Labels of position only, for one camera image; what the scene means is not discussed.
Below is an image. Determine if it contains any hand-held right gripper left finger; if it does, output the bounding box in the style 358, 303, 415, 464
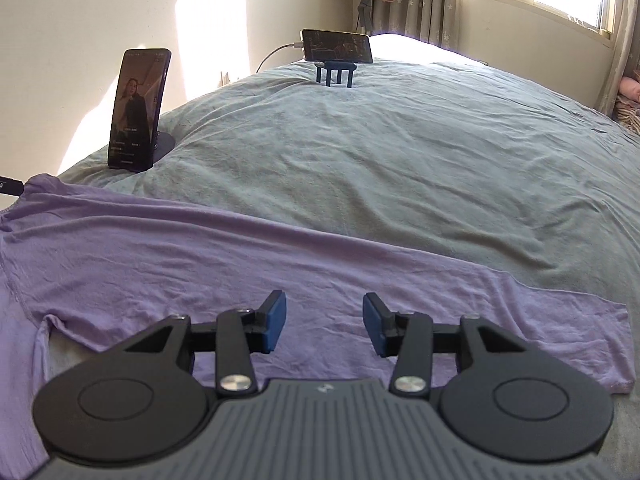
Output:
122, 290, 288, 396

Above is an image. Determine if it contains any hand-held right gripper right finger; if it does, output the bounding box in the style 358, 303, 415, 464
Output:
362, 292, 528, 397

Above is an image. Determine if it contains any purple long-sleeved shirt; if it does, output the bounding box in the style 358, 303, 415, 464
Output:
0, 172, 632, 466

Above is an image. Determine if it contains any black smartphone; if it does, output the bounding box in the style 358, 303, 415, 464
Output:
301, 29, 375, 65
107, 47, 173, 172

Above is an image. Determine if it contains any round grey phone stand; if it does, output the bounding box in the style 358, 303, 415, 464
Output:
150, 130, 177, 165

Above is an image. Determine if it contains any grey bed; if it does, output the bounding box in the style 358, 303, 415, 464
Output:
0, 32, 640, 480

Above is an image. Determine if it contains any blue legged phone stand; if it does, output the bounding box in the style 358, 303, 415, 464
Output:
315, 60, 358, 90

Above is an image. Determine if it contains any dark grey hanging cloth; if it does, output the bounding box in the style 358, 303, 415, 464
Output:
356, 0, 375, 33

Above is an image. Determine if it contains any striped folded blanket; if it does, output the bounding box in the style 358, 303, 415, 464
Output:
614, 100, 640, 136

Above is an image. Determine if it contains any grey star-patterned curtain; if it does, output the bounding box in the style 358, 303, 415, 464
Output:
372, 0, 463, 53
597, 0, 640, 121

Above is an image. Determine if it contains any white charging cable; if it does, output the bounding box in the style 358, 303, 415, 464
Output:
256, 42, 303, 75

